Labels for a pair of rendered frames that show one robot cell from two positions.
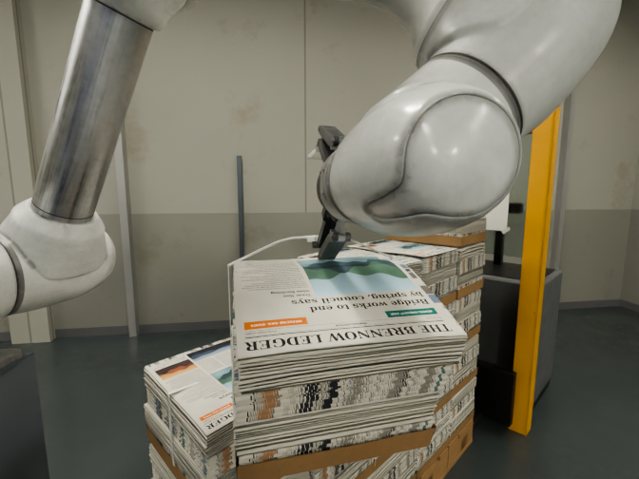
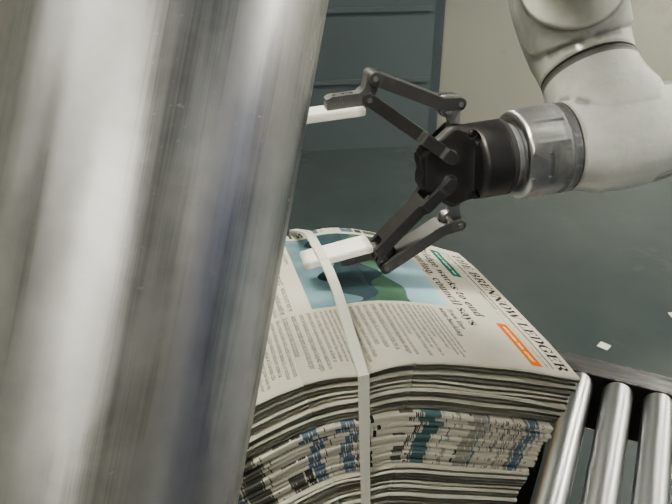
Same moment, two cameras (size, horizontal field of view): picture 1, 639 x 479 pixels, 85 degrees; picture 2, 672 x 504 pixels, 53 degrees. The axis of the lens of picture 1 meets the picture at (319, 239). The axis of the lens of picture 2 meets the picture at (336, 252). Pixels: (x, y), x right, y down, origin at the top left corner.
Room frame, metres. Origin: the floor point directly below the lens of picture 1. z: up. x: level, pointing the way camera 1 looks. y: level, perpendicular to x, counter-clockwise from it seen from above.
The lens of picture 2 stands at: (0.58, 0.60, 1.54)
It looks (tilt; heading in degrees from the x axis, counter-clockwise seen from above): 28 degrees down; 270
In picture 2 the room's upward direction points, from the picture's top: straight up
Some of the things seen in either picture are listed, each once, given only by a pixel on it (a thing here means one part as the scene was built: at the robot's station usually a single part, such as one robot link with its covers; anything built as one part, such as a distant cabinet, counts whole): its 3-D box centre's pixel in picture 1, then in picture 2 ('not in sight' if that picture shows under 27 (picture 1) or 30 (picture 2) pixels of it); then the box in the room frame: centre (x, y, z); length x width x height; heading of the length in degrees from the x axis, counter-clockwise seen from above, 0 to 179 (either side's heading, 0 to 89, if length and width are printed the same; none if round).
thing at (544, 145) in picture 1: (533, 264); not in sight; (1.76, -1.11, 0.93); 0.09 x 0.09 x 1.85; 45
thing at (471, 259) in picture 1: (431, 321); not in sight; (1.69, -0.57, 0.65); 0.39 x 0.30 x 1.29; 45
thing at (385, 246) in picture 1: (400, 247); not in sight; (1.47, -0.35, 1.06); 0.37 x 0.28 x 0.01; 46
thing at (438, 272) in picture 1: (400, 274); not in sight; (1.48, -0.35, 0.95); 0.38 x 0.29 x 0.23; 46
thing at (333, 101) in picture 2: not in sight; (351, 89); (0.56, -0.01, 1.39); 0.05 x 0.01 x 0.03; 13
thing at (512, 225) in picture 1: (474, 196); not in sight; (2.01, -0.89, 1.28); 0.57 x 0.01 x 0.65; 45
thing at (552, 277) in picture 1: (487, 324); not in sight; (2.26, -1.14, 0.40); 0.70 x 0.55 x 0.80; 45
